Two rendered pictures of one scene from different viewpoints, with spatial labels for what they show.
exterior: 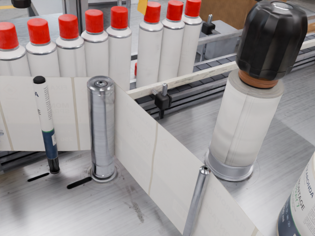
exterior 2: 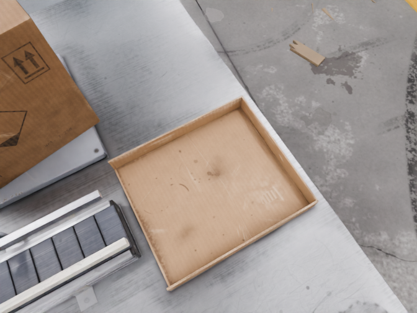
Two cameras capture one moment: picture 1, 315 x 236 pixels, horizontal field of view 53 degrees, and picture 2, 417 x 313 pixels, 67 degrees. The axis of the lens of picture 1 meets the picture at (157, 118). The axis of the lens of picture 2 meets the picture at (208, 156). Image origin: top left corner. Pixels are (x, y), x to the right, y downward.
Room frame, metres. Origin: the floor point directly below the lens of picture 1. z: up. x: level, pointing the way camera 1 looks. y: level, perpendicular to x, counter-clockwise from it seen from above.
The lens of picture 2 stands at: (1.01, -0.75, 1.42)
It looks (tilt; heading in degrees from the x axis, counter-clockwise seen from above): 66 degrees down; 12
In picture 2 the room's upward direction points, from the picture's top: 4 degrees counter-clockwise
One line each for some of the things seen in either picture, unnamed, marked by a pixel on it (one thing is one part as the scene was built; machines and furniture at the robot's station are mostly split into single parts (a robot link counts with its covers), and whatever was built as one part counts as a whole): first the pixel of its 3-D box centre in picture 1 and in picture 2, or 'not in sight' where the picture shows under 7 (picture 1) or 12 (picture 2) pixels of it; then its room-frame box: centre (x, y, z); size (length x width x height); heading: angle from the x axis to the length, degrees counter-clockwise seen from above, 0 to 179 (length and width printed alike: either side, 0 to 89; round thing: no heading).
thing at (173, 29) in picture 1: (170, 47); not in sight; (0.66, -0.01, 0.98); 0.05 x 0.05 x 0.20
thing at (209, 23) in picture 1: (210, 45); not in sight; (0.85, -0.13, 0.91); 0.07 x 0.03 x 0.16; 37
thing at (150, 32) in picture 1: (149, 49); not in sight; (0.64, 0.04, 0.98); 0.05 x 0.05 x 0.20
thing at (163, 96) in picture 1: (162, 106); not in sight; (0.56, -0.01, 0.89); 0.03 x 0.03 x 0.12; 37
